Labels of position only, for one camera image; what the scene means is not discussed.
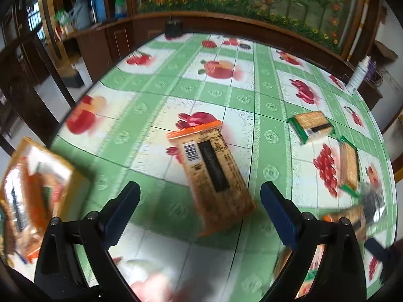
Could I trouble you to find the blue thermos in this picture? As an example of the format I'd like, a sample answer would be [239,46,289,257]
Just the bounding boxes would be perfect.
[93,0,108,22]

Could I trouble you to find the square green cracker packet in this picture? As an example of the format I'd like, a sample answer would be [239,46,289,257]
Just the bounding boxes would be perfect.
[287,111,333,145]

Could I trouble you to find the brown cardboard box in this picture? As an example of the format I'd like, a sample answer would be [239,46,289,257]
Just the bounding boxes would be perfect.
[375,39,398,62]

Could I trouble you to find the long green cracker packet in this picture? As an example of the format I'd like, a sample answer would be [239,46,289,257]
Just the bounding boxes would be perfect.
[338,136,362,198]

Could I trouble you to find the green labelled bottle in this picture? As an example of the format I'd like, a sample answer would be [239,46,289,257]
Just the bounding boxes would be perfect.
[114,0,128,19]

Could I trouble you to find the small black device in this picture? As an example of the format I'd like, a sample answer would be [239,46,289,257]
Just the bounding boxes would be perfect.
[164,19,183,37]

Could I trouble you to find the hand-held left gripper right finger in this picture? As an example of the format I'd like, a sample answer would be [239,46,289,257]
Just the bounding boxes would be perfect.
[260,181,368,302]

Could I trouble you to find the orange-edged barcode cracker packet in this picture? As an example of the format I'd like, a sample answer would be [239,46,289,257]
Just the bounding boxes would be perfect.
[166,120,258,237]

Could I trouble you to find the white bottle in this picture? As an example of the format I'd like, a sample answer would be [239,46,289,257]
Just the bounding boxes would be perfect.
[346,55,372,94]

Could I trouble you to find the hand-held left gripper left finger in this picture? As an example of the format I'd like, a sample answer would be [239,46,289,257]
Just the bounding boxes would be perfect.
[34,181,141,302]

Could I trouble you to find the green white box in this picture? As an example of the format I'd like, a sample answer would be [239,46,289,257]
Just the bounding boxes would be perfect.
[54,9,74,35]

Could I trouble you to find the purple bottle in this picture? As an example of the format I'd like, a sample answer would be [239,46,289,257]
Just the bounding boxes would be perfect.
[367,58,378,81]

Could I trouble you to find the grey-blue kettle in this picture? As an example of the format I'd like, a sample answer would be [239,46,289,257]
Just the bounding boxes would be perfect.
[69,0,93,30]

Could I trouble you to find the brown wooden wall cabinet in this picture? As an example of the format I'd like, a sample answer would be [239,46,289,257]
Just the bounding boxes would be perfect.
[38,0,385,110]

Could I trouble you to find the grey snack packet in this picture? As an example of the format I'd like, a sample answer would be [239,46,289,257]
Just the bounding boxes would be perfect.
[359,182,388,224]

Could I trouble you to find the green fruit-print tablecloth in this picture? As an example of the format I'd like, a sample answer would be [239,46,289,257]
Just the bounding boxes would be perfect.
[50,33,397,302]

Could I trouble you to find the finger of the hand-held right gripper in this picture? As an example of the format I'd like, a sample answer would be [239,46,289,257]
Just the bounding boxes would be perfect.
[364,238,391,262]

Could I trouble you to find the yellow tray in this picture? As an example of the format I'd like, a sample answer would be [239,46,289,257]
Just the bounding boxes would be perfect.
[0,137,93,265]

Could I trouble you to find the orange and green snack packet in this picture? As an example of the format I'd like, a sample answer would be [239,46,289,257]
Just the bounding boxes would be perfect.
[272,244,329,299]

